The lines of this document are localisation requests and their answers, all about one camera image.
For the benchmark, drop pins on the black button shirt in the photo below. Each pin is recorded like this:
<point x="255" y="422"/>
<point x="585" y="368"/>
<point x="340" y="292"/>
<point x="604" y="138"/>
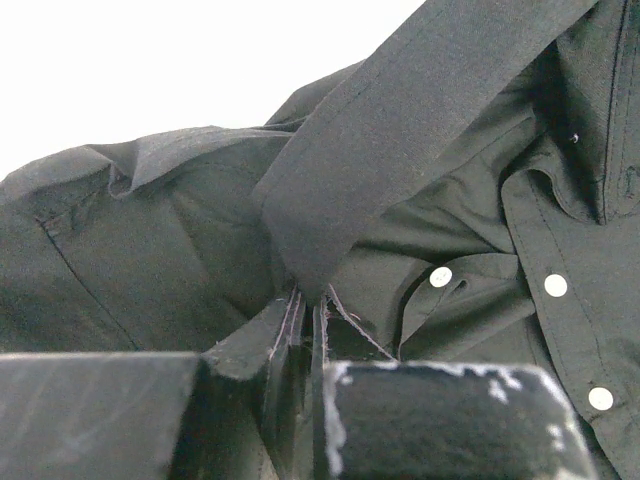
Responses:
<point x="470" y="193"/>

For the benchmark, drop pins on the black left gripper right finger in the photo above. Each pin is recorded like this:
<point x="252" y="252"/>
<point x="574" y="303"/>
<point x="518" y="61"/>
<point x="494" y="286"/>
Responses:
<point x="386" y="419"/>

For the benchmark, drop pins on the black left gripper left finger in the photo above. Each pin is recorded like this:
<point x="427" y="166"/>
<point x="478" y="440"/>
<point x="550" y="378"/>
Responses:
<point x="229" y="413"/>

